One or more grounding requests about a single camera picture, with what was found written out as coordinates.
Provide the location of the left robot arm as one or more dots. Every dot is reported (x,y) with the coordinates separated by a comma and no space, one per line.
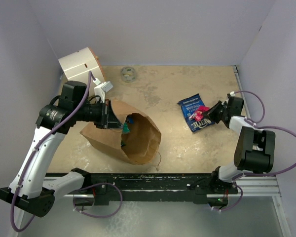
(29,191)

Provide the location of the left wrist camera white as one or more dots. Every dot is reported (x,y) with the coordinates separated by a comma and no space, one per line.
(101,88)

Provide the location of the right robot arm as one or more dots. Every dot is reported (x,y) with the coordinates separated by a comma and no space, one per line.
(254,153)

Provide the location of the blue chips bag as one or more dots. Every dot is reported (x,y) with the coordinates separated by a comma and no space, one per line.
(192,109)

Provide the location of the teal snack packet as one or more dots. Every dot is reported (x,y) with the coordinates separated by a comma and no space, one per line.
(126,130)

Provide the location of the red snack packet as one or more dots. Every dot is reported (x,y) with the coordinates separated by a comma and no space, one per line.
(198,114)

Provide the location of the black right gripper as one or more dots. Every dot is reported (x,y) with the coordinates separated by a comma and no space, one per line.
(211,112)

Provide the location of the white cylindrical container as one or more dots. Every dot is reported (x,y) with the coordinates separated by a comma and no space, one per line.
(77,65)

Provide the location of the brown paper bag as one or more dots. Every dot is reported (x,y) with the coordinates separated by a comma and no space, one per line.
(139,146)

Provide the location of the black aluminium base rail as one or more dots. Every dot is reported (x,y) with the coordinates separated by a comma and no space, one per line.
(198,188)

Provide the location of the clear plastic tape roll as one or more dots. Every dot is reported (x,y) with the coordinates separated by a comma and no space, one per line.
(128,74)

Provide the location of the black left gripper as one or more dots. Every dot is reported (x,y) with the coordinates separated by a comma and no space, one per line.
(108,119)

